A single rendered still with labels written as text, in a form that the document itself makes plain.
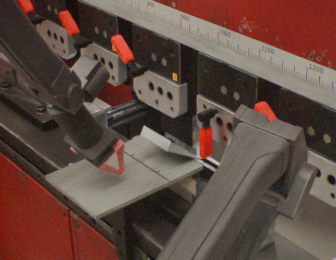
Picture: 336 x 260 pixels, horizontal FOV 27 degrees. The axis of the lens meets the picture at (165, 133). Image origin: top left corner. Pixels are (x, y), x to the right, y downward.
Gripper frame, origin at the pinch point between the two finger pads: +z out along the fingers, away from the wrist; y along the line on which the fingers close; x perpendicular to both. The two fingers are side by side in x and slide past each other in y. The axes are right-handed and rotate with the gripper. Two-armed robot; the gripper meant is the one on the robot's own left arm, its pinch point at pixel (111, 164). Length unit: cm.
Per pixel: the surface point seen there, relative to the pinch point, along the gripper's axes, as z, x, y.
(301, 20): -22.7, -29.7, -31.8
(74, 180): 0.1, 6.9, 4.8
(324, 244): 150, -53, 33
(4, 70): 17, -9, 77
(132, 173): 5.2, -2.0, -0.9
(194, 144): 9.6, -15.2, -3.9
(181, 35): -13.5, -24.6, -4.1
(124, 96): 65, -37, 86
